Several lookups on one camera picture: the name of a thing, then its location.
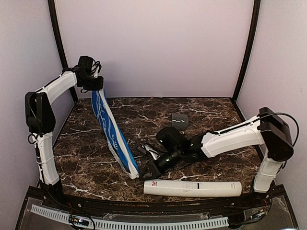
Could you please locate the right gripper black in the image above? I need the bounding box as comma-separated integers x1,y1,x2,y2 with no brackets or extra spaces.
138,148,183,182

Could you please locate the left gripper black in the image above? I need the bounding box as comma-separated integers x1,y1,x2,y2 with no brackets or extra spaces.
80,74,103,90

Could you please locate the white shuttlecock tube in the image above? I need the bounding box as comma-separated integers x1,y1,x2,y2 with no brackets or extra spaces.
143,180,242,197

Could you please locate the blue racket cover bag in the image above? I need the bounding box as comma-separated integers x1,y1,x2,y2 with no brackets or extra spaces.
92,89,140,179

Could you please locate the grey tube cap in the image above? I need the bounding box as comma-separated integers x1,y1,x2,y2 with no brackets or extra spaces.
170,113,189,131

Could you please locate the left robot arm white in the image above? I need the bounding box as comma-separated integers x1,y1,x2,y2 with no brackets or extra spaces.
25,56,104,186

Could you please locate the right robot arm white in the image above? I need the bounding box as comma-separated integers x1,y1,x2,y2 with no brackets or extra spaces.
139,107,296,208

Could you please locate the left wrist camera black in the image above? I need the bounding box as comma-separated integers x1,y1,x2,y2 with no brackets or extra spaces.
78,56,94,73

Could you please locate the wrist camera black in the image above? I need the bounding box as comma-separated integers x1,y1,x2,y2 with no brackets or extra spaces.
78,56,94,73
155,126,189,151

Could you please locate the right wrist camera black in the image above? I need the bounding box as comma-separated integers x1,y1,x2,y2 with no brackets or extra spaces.
155,126,189,151

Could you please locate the white slotted cable duct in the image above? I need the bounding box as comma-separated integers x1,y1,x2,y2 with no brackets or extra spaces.
30,205,229,230

